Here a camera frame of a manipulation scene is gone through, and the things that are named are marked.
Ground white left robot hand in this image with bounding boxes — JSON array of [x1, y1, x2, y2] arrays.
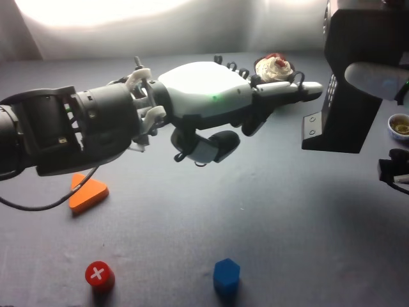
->
[[158, 54, 323, 167]]

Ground black box with antenna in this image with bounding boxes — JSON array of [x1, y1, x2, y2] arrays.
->
[[301, 0, 409, 154]]

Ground toy cupcake with cream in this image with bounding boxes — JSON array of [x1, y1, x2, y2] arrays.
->
[[254, 52, 297, 83]]

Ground white curtain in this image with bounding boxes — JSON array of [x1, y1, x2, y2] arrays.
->
[[0, 0, 332, 63]]

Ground grey table cloth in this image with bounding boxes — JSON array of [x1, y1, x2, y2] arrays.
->
[[0, 51, 409, 307]]

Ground orange triangular block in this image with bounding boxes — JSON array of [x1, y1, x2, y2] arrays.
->
[[68, 173, 110, 216]]

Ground blue hexagonal block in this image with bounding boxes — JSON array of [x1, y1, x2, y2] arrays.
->
[[212, 257, 242, 297]]

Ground white bowl green soup spoon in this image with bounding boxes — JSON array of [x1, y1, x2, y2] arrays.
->
[[387, 113, 409, 142]]

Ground red cylinder block white cross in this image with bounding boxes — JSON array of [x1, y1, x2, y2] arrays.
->
[[84, 260, 116, 294]]

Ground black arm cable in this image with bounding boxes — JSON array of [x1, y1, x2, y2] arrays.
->
[[0, 165, 98, 212]]

